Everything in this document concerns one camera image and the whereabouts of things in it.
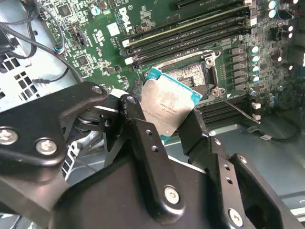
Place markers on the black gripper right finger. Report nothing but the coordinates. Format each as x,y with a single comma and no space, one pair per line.
220,188

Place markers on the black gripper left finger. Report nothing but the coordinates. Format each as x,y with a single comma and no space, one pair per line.
147,162

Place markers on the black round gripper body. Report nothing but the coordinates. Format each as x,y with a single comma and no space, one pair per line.
107,198

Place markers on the silver CPU with green edge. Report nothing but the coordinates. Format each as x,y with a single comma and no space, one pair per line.
166,102

